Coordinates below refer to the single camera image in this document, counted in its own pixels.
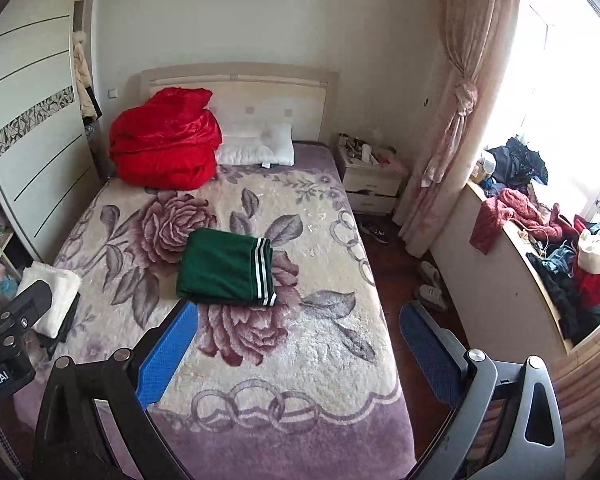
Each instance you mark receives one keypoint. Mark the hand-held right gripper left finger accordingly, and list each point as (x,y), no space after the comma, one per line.
(167,355)

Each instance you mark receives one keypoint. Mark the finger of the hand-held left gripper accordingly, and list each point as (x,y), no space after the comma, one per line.
(27,297)

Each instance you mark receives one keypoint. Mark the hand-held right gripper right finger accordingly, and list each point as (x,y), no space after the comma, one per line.
(425,350)

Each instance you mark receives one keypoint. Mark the green jacket with striped trim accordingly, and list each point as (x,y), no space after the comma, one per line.
(220,270)

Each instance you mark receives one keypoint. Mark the pile of mixed clothes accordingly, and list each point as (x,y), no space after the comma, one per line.
(555,240)

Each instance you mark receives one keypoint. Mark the white folded towel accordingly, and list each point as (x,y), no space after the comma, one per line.
(55,295)

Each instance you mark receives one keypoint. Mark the dark folded cloth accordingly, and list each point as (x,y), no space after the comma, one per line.
(65,332)

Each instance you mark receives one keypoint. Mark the beige window cabinet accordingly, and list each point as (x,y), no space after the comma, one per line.
(495,285)

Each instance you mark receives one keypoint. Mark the floral plush blanket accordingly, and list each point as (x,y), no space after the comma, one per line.
(290,360)

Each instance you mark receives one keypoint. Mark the dark shoes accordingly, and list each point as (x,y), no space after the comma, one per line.
(375,232)

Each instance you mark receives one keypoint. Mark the white nightstand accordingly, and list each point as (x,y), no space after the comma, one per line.
(372,180)

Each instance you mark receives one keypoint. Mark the white wardrobe with mosaic stripe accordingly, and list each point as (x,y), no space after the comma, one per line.
(30,110)

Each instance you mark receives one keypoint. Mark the white bottle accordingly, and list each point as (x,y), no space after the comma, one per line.
(367,154)

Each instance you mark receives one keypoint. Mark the red quilt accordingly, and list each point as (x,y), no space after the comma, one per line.
(165,140)

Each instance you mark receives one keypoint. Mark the beige hanging coat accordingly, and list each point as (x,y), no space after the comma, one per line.
(85,85)

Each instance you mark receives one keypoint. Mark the white pillow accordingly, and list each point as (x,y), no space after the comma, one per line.
(260,142)

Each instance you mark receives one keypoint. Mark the pink floral curtain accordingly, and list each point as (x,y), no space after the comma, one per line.
(460,110)

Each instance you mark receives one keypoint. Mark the beige bed headboard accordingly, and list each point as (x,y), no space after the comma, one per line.
(260,90)

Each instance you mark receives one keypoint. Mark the window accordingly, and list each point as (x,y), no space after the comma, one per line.
(565,85)

